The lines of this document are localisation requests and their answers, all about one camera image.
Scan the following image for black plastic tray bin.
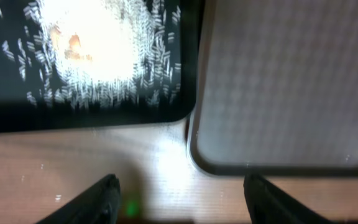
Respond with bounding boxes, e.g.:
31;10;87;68
0;0;204;133

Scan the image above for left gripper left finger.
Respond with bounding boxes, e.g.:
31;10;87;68
38;174;121;224

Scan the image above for dark brown serving tray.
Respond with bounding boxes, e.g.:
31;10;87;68
188;0;358;177

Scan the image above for pile of rice grains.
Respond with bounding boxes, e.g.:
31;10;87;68
0;0;182;110

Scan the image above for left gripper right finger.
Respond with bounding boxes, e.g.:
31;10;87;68
244;174;331;224

